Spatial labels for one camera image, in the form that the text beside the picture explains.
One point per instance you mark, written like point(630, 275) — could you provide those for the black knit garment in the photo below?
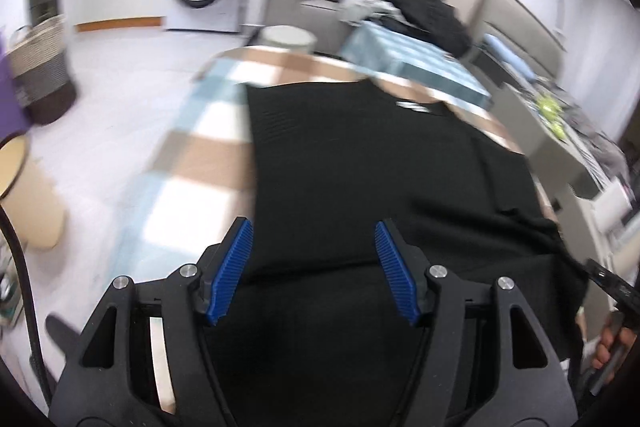
point(313, 336)

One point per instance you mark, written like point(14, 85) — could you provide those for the person right hand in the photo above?
point(603, 351)

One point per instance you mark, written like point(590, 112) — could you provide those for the blue checkered cloth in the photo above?
point(376, 48)

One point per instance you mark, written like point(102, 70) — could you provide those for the purple cloth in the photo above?
point(13, 119)

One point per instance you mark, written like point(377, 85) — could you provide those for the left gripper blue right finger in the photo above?
point(404, 266)

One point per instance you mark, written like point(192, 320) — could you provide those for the yellow green object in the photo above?
point(551, 112)

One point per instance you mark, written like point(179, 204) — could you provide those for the black jacket pile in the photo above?
point(432, 21)

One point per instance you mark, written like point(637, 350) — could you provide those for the white round stool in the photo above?
point(288, 37)

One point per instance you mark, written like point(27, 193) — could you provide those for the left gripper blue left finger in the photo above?
point(221, 267)

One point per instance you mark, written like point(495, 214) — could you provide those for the checkered brown blue blanket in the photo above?
point(204, 174)

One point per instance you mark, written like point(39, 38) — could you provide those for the woven laundry basket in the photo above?
point(37, 57)

